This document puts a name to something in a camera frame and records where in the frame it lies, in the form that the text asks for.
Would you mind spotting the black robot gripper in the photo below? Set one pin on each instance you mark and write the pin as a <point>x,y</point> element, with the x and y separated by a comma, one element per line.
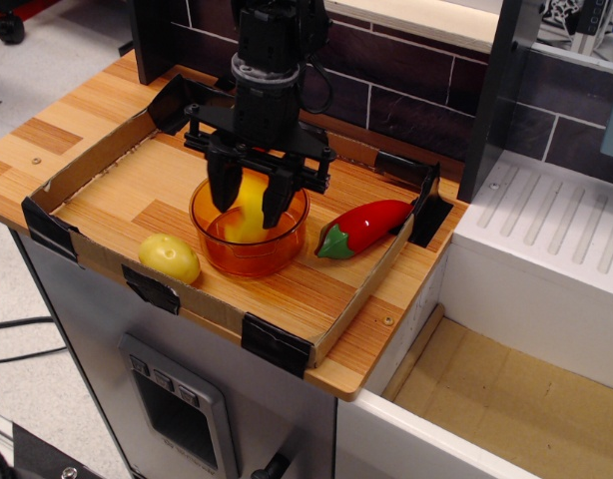
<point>264,113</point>

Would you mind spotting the yellow toy banana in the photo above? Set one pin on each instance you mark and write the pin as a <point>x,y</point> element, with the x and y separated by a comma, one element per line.
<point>245,222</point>

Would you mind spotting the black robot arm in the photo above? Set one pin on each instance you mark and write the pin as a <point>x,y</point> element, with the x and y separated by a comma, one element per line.
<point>275,35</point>

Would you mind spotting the orange transparent plastic pot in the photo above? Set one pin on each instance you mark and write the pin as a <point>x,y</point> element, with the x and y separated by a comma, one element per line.
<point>280,247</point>

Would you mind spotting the cardboard fence with black tape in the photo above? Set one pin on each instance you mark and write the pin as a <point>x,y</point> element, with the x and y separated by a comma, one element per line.
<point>138,181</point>

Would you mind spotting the red toy chili pepper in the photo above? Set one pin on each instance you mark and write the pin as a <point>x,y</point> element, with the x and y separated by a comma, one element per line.
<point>356,230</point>

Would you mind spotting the yellow toy potato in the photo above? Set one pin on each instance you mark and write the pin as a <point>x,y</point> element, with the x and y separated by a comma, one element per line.
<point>171,256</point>

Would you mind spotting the grey toy oven front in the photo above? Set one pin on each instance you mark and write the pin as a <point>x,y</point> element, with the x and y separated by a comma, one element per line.
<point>179,400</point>

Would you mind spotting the black caster wheel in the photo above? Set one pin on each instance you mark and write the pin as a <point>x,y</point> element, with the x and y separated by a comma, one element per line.
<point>12,30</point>

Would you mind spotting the white toy sink unit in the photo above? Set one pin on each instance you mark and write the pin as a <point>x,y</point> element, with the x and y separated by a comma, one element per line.
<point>504,367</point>

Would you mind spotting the dark grey vertical post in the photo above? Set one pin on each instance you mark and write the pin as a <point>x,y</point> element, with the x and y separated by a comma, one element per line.
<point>516,32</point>

